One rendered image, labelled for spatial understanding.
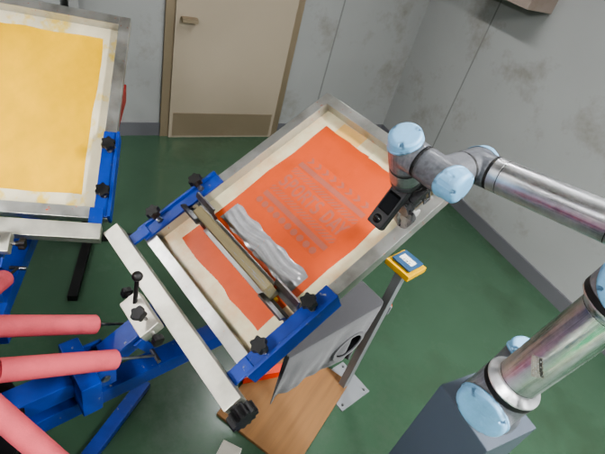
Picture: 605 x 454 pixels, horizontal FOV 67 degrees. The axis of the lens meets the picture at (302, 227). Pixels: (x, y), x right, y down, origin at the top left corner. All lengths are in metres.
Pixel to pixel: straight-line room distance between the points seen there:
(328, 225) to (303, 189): 0.16
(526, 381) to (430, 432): 0.46
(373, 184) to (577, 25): 2.79
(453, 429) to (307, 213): 0.70
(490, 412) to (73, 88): 1.59
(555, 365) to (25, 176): 1.52
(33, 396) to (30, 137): 0.84
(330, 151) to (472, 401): 0.86
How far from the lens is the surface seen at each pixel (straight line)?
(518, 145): 4.12
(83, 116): 1.76
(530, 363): 0.98
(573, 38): 3.97
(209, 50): 4.07
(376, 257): 1.24
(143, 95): 4.16
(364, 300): 1.74
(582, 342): 0.92
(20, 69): 1.89
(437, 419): 1.35
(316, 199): 1.40
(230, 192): 1.50
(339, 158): 1.48
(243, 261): 1.23
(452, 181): 0.94
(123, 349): 1.31
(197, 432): 2.39
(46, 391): 1.33
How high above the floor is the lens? 2.14
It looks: 37 degrees down
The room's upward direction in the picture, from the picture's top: 17 degrees clockwise
